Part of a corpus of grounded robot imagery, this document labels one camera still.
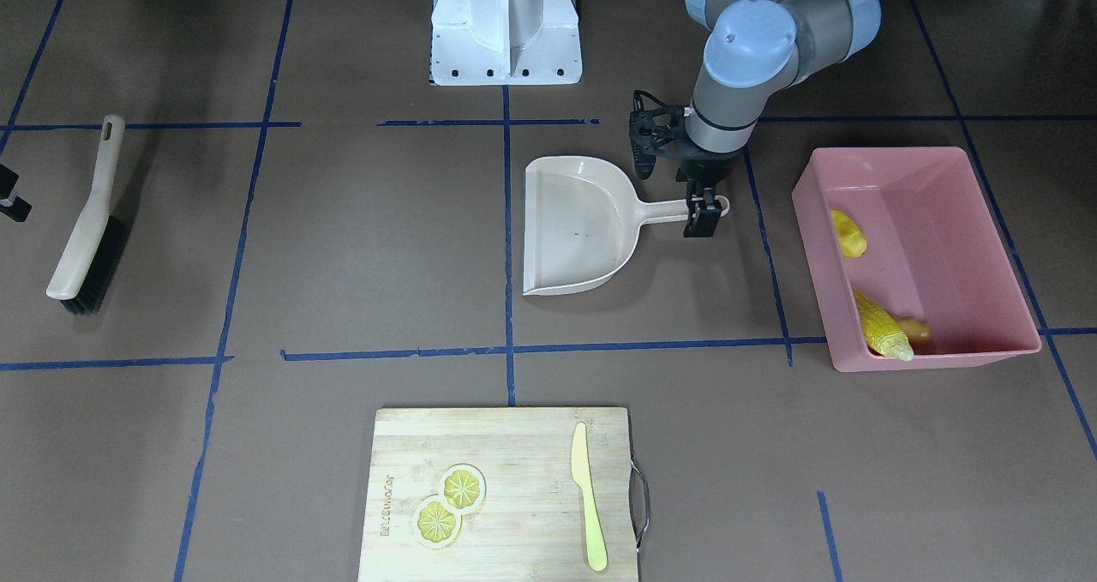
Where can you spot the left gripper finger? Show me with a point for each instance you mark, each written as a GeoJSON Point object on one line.
{"type": "Point", "coordinates": [697, 225]}
{"type": "Point", "coordinates": [712, 211]}

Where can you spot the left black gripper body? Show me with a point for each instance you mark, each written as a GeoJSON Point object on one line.
{"type": "Point", "coordinates": [708, 167]}

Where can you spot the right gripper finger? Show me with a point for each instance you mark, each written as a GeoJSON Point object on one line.
{"type": "Point", "coordinates": [17, 209]}
{"type": "Point", "coordinates": [8, 181]}

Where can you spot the beige hand brush black bristles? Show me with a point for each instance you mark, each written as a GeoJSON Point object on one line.
{"type": "Point", "coordinates": [97, 241]}

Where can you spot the beige plastic dustpan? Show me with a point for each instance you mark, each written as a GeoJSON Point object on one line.
{"type": "Point", "coordinates": [583, 219]}

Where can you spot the yellow potato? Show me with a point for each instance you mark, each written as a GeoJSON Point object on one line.
{"type": "Point", "coordinates": [852, 240]}

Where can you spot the yellow corn cob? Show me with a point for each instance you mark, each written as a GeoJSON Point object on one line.
{"type": "Point", "coordinates": [882, 333]}

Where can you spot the orange ginger root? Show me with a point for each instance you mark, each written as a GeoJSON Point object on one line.
{"type": "Point", "coordinates": [918, 332]}

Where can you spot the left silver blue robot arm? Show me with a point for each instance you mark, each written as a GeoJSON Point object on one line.
{"type": "Point", "coordinates": [755, 48]}

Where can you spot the pink plastic bin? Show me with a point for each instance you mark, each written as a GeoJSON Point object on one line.
{"type": "Point", "coordinates": [934, 254]}

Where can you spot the bamboo cutting board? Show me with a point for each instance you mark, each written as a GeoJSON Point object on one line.
{"type": "Point", "coordinates": [529, 526]}

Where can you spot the yellow plastic knife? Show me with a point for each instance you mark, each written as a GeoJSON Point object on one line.
{"type": "Point", "coordinates": [595, 547]}

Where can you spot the lemon slice far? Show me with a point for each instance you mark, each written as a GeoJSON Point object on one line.
{"type": "Point", "coordinates": [462, 489]}

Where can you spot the lemon slice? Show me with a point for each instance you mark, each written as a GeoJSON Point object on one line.
{"type": "Point", "coordinates": [462, 489]}
{"type": "Point", "coordinates": [434, 525]}

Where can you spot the lemon slice near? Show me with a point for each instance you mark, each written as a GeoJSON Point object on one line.
{"type": "Point", "coordinates": [434, 525]}

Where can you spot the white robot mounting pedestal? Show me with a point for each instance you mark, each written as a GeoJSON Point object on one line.
{"type": "Point", "coordinates": [476, 43]}

